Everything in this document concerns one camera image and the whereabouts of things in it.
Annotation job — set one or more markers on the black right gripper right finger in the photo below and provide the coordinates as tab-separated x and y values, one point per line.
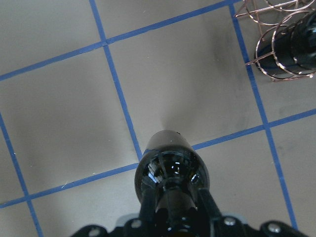
206	205

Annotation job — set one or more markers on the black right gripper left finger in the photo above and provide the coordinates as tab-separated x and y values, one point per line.
148	205

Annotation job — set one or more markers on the dark wine bottle front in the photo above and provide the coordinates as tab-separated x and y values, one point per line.
171	165

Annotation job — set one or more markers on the dark wine bottle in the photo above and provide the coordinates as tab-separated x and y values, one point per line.
171	165
289	49

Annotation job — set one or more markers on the dark wine bottle middle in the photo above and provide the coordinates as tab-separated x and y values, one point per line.
289	49

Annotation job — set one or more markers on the copper wire bottle basket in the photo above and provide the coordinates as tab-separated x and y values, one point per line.
269	13

